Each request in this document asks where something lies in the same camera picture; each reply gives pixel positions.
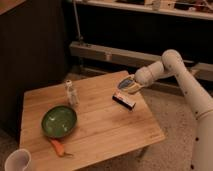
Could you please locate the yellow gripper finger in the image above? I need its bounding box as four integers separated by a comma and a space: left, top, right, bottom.
120, 74, 134, 82
128, 85, 141, 94

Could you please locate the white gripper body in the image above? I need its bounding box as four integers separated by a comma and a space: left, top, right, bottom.
134, 63, 164, 87

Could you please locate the white sponge with blue top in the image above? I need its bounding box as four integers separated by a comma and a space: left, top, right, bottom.
118, 80, 134, 90

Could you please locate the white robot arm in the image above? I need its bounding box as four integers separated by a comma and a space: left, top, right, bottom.
118, 49, 213, 171

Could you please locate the white ceramic cup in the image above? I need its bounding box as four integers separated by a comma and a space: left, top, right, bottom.
4, 149, 32, 171

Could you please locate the grey metal beam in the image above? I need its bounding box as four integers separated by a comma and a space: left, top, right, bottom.
69, 41, 213, 82

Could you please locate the wooden table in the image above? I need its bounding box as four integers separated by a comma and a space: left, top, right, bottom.
20, 71, 165, 171

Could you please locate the green bowl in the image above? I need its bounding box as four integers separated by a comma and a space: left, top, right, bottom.
41, 106, 77, 139

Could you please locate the metal pole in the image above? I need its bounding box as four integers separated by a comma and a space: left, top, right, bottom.
72, 0, 84, 44

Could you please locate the orange carrot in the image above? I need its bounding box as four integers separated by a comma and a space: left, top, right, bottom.
50, 139, 70, 157

